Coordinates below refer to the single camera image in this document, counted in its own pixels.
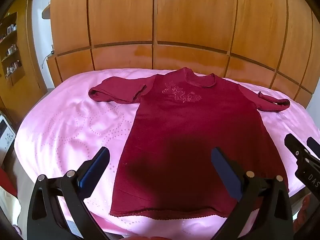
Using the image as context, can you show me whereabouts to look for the red cloth at bedside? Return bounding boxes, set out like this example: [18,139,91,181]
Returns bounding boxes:
[0,167,17,197]

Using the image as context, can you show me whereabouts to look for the left hand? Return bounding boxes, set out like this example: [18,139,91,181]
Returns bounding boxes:
[123,236,167,240]

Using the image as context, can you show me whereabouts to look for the pink dotted bedspread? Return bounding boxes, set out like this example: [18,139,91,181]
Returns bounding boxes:
[13,67,320,240]

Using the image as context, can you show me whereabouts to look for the dark red small shirt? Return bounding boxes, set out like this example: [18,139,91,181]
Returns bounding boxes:
[88,68,290,219]

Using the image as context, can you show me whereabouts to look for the right hand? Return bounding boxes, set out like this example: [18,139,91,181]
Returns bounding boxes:
[297,193,319,226]

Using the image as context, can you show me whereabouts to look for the white appliance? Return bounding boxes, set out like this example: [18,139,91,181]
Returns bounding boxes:
[0,114,16,165]

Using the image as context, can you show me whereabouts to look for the wooden shelf unit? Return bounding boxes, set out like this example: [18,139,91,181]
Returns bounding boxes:
[1,0,47,129]

